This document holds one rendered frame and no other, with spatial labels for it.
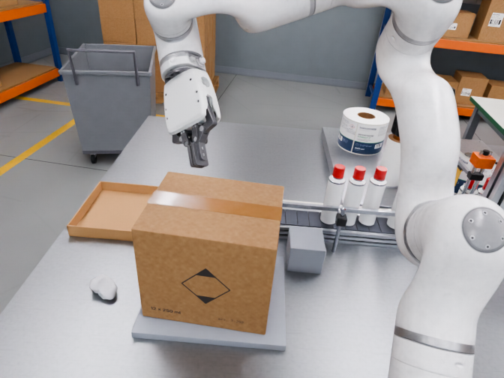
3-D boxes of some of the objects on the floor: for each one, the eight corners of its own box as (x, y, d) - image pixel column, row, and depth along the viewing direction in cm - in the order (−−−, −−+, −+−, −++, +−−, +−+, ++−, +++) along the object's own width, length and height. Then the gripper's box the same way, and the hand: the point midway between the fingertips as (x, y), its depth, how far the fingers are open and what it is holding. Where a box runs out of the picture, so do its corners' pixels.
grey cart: (96, 127, 372) (79, 23, 320) (161, 127, 383) (155, 26, 331) (76, 174, 299) (50, 48, 247) (158, 172, 310) (149, 51, 258)
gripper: (142, 85, 73) (156, 176, 69) (197, 48, 64) (215, 150, 61) (172, 94, 79) (186, 179, 75) (226, 61, 70) (244, 155, 67)
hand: (197, 155), depth 68 cm, fingers closed
